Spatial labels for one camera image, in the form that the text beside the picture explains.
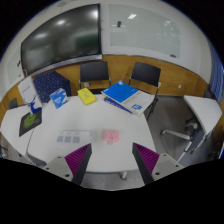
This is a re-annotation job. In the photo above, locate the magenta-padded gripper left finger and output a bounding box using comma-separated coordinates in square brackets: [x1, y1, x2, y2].
[42, 143, 93, 186]

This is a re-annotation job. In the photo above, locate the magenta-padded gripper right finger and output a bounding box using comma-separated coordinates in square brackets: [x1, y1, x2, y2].
[131, 142, 184, 186]

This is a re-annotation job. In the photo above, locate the pink charger block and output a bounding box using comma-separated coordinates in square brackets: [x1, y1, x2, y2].
[101, 129, 122, 146]

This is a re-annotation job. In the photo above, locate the white power strip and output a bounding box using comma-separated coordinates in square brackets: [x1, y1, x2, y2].
[55, 129, 98, 145]

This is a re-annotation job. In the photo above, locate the black mouse pad green print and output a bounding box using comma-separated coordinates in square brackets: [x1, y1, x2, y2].
[18, 109, 43, 138]

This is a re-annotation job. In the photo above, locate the blue tissue box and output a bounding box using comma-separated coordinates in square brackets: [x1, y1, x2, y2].
[48, 87, 69, 110]

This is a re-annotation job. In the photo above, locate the yellow box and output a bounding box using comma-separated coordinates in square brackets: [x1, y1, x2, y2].
[77, 87, 98, 106]

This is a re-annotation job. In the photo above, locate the dark blue book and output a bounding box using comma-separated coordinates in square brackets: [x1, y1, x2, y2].
[103, 96, 134, 115]

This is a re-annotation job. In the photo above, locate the white side table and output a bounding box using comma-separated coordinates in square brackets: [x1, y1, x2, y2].
[159, 94, 224, 163]

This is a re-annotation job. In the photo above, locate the blue dotted chair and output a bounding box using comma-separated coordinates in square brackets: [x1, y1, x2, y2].
[32, 70, 73, 104]

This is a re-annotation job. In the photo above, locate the white paper bag blue deer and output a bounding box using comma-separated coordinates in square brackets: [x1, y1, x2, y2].
[17, 69, 44, 116]

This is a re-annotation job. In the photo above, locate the grey chair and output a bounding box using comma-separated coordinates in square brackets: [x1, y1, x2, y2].
[8, 97, 19, 110]

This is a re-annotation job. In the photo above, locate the black chair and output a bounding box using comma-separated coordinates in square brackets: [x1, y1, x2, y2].
[79, 60, 112, 95]
[128, 61, 162, 121]

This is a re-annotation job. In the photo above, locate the blue curtain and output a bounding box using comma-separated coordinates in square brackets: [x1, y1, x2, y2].
[208, 43, 224, 103]

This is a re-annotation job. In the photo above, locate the small glass whiteboard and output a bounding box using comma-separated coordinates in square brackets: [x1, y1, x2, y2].
[6, 54, 23, 84]

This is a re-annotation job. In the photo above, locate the large glass whiteboard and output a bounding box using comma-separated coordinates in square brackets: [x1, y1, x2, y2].
[108, 3, 183, 59]

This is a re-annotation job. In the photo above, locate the large black wall display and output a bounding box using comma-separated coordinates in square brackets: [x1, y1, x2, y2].
[20, 3, 103, 76]

